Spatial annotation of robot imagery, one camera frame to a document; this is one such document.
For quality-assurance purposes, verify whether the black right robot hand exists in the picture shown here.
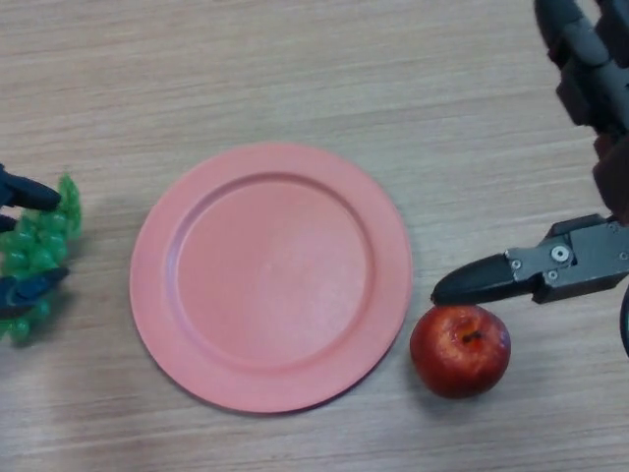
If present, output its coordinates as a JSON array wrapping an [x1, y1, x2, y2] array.
[[430, 0, 629, 307]]

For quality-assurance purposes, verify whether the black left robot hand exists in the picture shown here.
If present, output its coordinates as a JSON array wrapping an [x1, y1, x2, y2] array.
[[0, 164, 71, 320]]

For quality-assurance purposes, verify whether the green grapes bunch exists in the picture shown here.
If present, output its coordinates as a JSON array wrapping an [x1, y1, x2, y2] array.
[[0, 171, 85, 348]]

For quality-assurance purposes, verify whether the pink round plate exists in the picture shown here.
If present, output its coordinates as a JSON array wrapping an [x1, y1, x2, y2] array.
[[129, 142, 413, 413]]

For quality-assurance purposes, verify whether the red apple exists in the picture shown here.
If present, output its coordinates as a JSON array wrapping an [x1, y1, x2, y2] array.
[[409, 305, 512, 399]]

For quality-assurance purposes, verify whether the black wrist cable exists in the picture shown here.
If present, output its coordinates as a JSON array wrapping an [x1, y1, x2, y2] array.
[[619, 284, 629, 358]]

